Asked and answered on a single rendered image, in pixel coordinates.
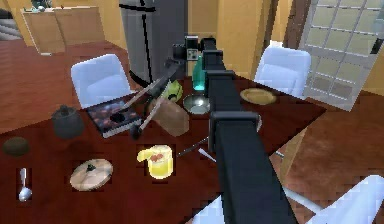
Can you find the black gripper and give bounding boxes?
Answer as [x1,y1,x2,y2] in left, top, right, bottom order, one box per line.
[109,44,188,140]

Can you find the dark patterned book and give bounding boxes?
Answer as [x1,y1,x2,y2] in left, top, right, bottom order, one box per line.
[86,96,144,139]

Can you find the grey metal bowl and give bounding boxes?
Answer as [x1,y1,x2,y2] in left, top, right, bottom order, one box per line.
[182,93,212,115]

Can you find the white chair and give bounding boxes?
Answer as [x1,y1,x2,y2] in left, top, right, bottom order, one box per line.
[191,195,226,224]
[254,44,313,99]
[70,53,133,109]
[283,174,384,224]

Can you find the green glass bottle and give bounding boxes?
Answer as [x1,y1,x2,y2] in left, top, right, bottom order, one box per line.
[192,54,208,92]

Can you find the yellow cup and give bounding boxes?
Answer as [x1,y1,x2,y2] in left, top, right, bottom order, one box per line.
[136,144,174,180]

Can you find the dark table knife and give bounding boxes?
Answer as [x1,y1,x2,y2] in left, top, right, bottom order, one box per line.
[176,136,210,158]

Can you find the silver fork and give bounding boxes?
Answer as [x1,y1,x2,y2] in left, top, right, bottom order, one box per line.
[198,148,218,163]

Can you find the grey fridge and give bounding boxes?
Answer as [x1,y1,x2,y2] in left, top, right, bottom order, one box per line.
[118,0,189,88]

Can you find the black kettle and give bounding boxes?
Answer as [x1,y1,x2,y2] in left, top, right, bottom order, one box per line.
[50,104,85,140]

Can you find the beige pan lid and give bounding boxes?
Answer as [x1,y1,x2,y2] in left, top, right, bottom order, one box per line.
[69,158,114,192]

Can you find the yellow-brown plate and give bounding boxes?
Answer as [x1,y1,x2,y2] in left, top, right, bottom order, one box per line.
[239,87,278,106]

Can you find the pale plate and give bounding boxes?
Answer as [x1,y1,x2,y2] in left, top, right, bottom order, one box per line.
[254,113,264,133]

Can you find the light wooden cupboard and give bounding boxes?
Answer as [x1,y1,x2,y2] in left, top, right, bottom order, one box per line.
[20,5,106,56]

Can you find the red-brown dining table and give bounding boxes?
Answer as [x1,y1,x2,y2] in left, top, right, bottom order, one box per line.
[0,74,328,224]

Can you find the dark house plant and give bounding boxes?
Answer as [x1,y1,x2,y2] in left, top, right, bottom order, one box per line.
[31,0,53,13]

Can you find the silver spoon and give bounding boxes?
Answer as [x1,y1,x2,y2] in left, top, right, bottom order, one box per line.
[18,167,33,202]

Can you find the white glazed door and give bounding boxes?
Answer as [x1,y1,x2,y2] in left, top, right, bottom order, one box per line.
[299,0,384,112]

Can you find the black fridge handle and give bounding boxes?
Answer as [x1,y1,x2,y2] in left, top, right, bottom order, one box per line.
[140,12,154,82]

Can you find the black door handle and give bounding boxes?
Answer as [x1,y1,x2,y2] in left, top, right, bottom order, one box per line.
[370,37,384,55]

